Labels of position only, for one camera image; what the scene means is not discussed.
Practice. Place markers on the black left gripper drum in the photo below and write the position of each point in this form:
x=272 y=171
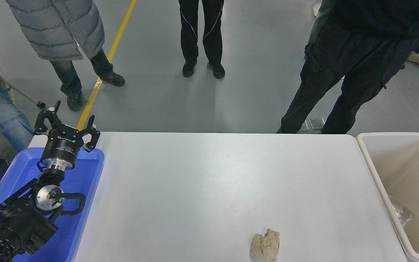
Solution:
x=62 y=148

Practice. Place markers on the silver foil plate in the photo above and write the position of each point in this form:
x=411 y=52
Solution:
x=400 y=213

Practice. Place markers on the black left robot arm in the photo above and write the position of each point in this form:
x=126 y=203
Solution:
x=20 y=222

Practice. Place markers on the silver floor plate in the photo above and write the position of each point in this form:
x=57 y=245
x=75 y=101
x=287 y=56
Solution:
x=316 y=123
x=304 y=126

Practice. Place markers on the grey metal chair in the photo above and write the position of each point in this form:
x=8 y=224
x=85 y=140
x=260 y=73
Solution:
x=20 y=91

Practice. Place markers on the blue plastic tray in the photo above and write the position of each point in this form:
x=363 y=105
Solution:
x=82 y=182

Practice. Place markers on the seated person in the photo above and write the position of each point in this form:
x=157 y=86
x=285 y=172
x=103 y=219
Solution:
x=2 y=109

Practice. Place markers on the crumpled tan paper ball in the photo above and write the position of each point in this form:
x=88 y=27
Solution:
x=266 y=245

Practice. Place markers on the large pale plastic bin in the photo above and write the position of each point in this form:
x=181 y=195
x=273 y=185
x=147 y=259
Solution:
x=413 y=171

